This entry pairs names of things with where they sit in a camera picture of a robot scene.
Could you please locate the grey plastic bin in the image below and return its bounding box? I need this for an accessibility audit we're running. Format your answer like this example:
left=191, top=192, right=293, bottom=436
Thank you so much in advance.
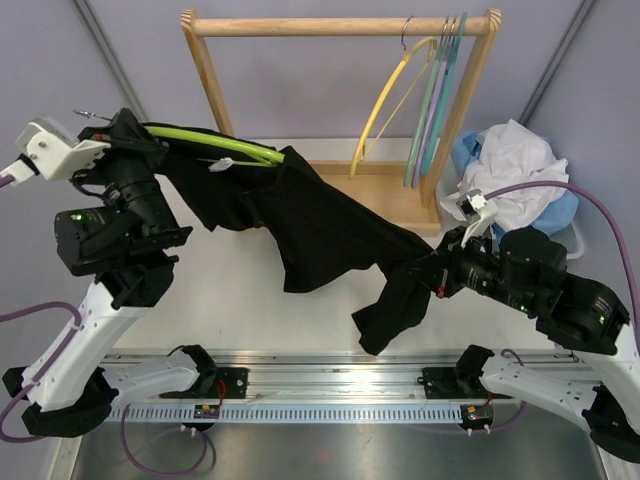
left=558, top=221, right=585, bottom=260

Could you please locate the white shirt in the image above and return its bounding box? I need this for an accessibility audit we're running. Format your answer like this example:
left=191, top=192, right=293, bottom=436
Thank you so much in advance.
left=439, top=118, right=571, bottom=232

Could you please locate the white slotted cable duct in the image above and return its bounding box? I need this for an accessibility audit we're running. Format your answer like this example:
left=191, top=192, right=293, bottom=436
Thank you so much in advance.
left=109, top=403, right=462, bottom=424

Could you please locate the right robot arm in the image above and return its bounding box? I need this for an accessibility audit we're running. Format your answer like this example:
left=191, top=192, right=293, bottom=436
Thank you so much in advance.
left=409, top=227, right=639, bottom=463

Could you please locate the yellow hanger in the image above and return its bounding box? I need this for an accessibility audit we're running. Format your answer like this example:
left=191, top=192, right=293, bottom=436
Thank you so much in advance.
left=348, top=16, right=441, bottom=179

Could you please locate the blue shirt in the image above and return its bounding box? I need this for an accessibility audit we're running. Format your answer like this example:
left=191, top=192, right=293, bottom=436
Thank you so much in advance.
left=449, top=130, right=581, bottom=239

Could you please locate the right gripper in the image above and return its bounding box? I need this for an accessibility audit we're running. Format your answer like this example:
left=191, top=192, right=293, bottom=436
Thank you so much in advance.
left=406, top=225, right=540, bottom=314

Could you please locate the purple cable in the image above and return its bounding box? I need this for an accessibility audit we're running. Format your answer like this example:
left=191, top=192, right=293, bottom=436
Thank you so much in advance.
left=0, top=169, right=86, bottom=444
left=487, top=181, right=640, bottom=321

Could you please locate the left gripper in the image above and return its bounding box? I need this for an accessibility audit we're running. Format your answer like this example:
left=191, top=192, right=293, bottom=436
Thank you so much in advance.
left=64, top=108, right=179, bottom=244

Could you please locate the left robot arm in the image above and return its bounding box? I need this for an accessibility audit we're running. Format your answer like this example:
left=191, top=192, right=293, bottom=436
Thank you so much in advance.
left=1, top=115, right=217, bottom=442

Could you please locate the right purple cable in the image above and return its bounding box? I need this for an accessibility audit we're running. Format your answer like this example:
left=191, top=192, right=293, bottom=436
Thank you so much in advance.
left=487, top=181, right=640, bottom=321

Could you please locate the aluminium mounting rail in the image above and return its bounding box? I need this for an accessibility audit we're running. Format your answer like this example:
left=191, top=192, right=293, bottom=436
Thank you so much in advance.
left=99, top=349, right=586, bottom=404

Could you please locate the lime green hanger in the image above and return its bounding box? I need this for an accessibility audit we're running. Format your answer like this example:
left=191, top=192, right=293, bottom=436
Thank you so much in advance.
left=73, top=108, right=287, bottom=167

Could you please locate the teal hanger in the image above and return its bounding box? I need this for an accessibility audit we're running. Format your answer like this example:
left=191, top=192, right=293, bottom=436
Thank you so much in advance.
left=420, top=12, right=467, bottom=175

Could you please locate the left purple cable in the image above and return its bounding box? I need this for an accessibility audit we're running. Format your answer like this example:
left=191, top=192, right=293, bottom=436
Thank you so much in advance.
left=0, top=169, right=86, bottom=444

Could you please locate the lilac hanger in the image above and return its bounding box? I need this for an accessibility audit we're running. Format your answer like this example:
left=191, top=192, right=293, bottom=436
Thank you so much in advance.
left=412, top=35, right=454, bottom=188

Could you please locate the black shirt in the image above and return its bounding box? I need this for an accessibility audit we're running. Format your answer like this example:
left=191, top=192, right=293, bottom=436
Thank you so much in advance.
left=112, top=107, right=446, bottom=357

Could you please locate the light green hanger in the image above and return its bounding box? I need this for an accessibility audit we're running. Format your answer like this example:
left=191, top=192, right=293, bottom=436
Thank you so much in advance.
left=403, top=18, right=450, bottom=188

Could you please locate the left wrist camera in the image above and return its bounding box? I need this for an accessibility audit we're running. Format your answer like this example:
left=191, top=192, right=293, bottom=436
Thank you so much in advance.
left=16, top=116, right=111, bottom=180

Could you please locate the wooden clothes rack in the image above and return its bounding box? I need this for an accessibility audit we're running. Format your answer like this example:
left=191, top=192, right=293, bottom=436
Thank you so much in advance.
left=181, top=8, right=502, bottom=238

